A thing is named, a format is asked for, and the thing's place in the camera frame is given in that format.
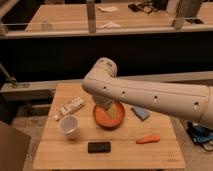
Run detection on white ceramic cup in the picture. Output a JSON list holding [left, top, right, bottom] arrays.
[[58, 115, 79, 140]]

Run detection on black phone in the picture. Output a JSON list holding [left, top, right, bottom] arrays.
[[88, 142, 111, 153]]

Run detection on white crumpled tissue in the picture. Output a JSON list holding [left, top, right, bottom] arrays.
[[99, 21, 121, 28]]

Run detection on white paper sheet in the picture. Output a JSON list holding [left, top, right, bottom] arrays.
[[97, 6, 119, 12]]

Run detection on white tube package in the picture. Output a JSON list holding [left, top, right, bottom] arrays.
[[54, 97, 85, 121]]

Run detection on orange carrot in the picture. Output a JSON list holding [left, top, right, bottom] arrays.
[[136, 134, 161, 144]]

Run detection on grey right metal post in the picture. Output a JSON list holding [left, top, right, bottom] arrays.
[[172, 0, 204, 30]]

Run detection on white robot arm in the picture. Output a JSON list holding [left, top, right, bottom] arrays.
[[82, 57, 213, 129]]

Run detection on grey metal post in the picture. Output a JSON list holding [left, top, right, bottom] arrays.
[[172, 0, 204, 30], [86, 0, 96, 33]]

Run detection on blue sponge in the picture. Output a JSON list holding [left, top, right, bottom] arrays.
[[131, 106, 150, 121]]

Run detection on black cables on desk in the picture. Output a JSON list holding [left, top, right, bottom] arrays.
[[127, 1, 160, 14]]

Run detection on orange ceramic bowl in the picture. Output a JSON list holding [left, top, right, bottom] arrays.
[[93, 102, 125, 129]]

